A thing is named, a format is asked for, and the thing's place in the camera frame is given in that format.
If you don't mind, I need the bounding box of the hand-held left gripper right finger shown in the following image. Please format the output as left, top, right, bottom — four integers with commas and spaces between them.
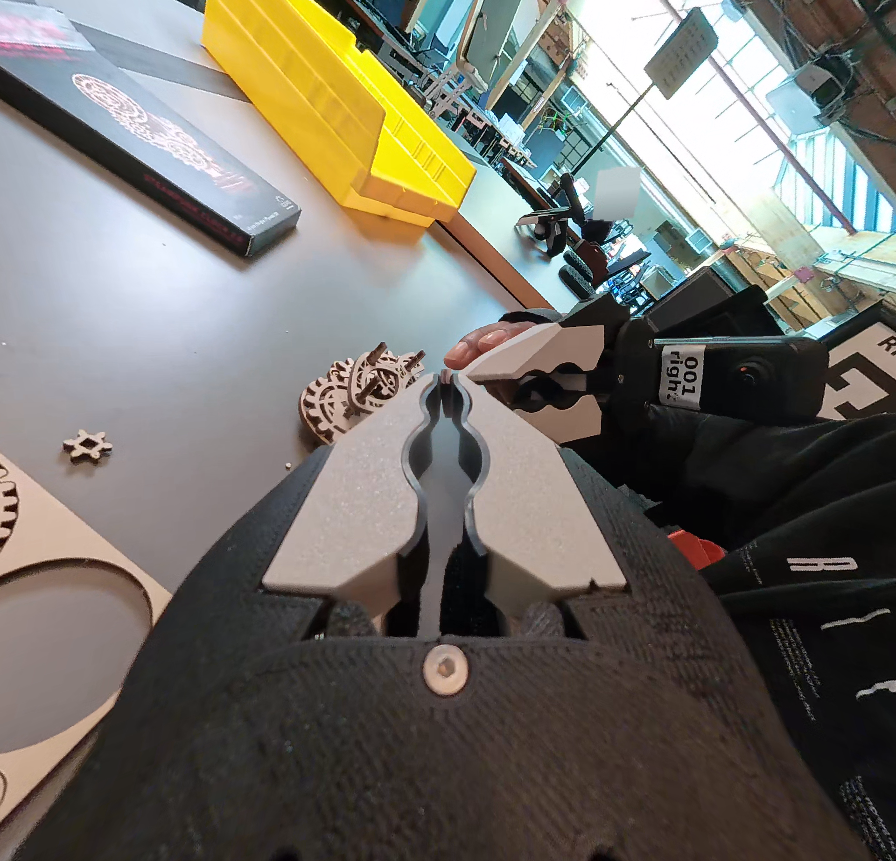
454, 373, 629, 625

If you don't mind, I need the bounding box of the red orange box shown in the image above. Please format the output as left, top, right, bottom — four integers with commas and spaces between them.
666, 528, 725, 571

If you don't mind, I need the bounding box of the small wooden gear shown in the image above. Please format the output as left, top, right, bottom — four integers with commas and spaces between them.
62, 429, 114, 466

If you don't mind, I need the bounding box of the wooden gear assembly with pegs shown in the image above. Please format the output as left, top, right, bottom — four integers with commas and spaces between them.
300, 341, 427, 447

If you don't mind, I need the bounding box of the black printed hoodie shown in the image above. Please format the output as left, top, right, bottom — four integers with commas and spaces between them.
700, 518, 896, 861

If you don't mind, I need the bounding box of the wooden puzzle sheet with gears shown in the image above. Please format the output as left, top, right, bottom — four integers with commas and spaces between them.
0, 451, 174, 827

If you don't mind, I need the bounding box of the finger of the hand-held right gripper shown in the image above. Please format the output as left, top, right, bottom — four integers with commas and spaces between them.
464, 324, 609, 387
507, 388, 606, 447

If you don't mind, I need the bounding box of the person's right forearm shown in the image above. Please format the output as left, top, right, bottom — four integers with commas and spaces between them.
581, 402, 896, 554

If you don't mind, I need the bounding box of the grey perforated sign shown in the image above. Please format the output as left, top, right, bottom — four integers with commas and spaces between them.
644, 7, 721, 100

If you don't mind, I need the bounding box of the black puzzle box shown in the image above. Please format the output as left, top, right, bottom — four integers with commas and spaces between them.
0, 0, 302, 258

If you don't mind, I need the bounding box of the black case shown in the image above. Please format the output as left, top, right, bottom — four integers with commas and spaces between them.
644, 266, 785, 340

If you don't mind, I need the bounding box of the wood-edged table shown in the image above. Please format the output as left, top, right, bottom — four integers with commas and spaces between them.
430, 154, 582, 316

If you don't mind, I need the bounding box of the person's right hand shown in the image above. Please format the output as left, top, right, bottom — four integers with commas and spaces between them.
443, 319, 541, 373

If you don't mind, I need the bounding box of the black and white marker board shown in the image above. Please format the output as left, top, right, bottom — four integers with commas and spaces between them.
815, 299, 896, 421

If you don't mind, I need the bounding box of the grey tilted board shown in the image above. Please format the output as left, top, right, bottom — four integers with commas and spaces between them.
458, 0, 536, 92

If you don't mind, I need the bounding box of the grey desk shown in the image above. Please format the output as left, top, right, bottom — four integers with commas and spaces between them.
0, 0, 564, 861

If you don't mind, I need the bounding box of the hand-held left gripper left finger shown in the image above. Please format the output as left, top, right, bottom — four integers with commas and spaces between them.
259, 374, 442, 632

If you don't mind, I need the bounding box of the yellow plastic bin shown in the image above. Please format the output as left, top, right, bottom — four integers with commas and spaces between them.
202, 0, 478, 229

